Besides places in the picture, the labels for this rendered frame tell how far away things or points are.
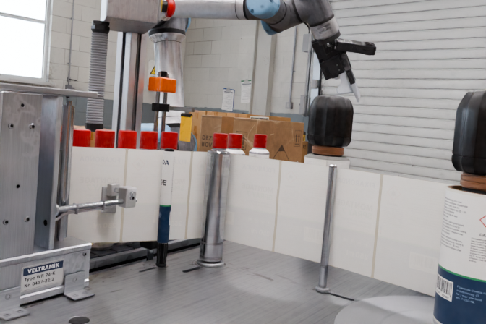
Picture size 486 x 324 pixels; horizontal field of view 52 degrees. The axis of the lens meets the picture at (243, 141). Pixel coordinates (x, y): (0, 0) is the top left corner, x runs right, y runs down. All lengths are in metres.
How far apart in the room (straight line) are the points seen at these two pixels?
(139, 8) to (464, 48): 4.68
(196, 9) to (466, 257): 1.04
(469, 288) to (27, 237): 0.50
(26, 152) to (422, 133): 5.04
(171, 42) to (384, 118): 4.29
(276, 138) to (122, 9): 0.88
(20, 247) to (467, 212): 0.50
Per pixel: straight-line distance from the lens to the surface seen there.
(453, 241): 0.60
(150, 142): 0.96
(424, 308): 0.75
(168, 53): 1.59
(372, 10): 5.94
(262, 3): 1.32
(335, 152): 0.93
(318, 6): 1.43
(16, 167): 0.63
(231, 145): 1.16
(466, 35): 5.45
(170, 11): 1.00
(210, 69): 7.64
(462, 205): 0.59
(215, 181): 0.81
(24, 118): 0.63
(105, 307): 0.67
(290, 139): 1.77
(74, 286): 0.72
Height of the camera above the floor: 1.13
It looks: 3 degrees down
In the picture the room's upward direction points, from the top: 5 degrees clockwise
